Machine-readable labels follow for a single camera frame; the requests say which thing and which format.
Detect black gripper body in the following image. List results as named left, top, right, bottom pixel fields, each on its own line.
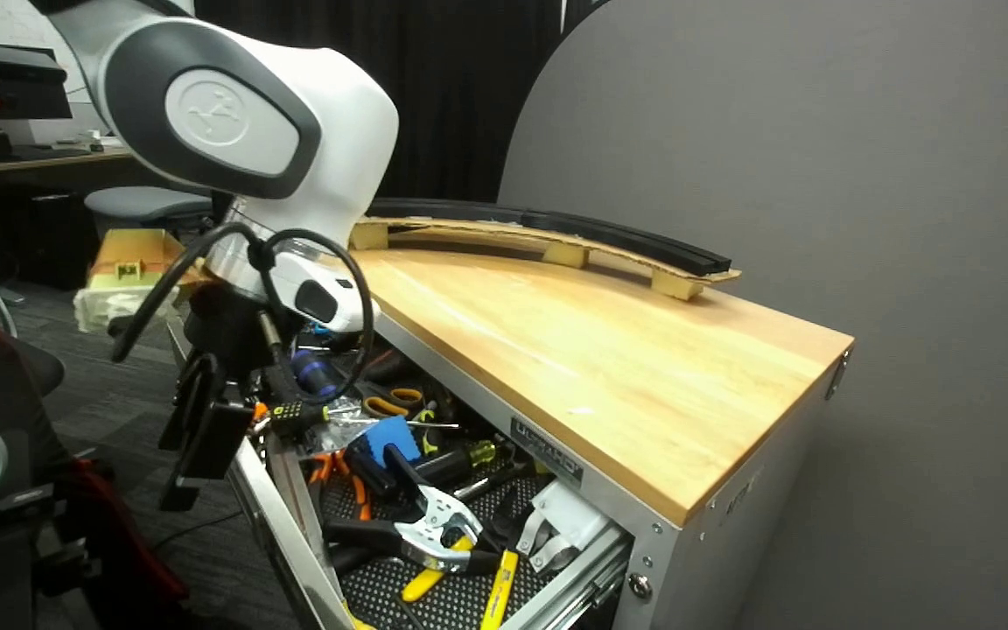
left=179, top=284, right=272, bottom=400

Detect metal tool drawer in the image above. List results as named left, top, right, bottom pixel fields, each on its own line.
left=238, top=336, right=627, bottom=630

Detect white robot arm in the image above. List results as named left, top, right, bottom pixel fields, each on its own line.
left=32, top=0, right=400, bottom=510

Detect yellow box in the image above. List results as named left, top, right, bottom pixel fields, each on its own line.
left=73, top=227, right=181, bottom=331

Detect blue black tool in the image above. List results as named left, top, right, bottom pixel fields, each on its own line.
left=348, top=415, right=425, bottom=497

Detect grey office chair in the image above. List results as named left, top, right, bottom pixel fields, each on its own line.
left=85, top=185, right=214, bottom=233

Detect white spring clamp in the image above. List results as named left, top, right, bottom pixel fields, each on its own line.
left=397, top=483, right=482, bottom=567

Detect yellow utility knife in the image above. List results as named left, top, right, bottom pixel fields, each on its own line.
left=479, top=549, right=523, bottom=630

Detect grey tool cabinet wooden top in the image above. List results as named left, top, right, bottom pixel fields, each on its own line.
left=361, top=247, right=853, bottom=630

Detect blue handled screwdriver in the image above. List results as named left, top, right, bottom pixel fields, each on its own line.
left=292, top=350, right=343, bottom=401

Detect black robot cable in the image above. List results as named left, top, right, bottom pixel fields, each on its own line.
left=106, top=220, right=377, bottom=405

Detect orange handled pliers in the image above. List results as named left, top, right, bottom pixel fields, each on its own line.
left=309, top=452, right=376, bottom=520

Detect yellow handled pliers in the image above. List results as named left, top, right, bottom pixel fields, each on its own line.
left=363, top=384, right=427, bottom=415

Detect yellow handled tool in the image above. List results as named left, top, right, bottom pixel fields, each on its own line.
left=400, top=534, right=476, bottom=604

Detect white grey bracket tool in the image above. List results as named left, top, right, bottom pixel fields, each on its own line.
left=516, top=483, right=608, bottom=575

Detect curved wooden rail black strip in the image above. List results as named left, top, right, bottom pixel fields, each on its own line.
left=349, top=198, right=741, bottom=301

